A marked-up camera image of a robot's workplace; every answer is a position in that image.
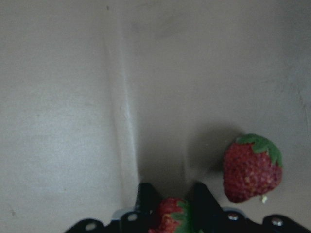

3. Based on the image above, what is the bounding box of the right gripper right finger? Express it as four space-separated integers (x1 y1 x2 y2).
191 182 310 233

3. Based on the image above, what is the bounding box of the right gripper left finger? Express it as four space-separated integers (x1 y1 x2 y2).
66 183 162 233

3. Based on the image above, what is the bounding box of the red strawberry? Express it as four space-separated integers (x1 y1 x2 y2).
223 133 283 203
148 197 204 233

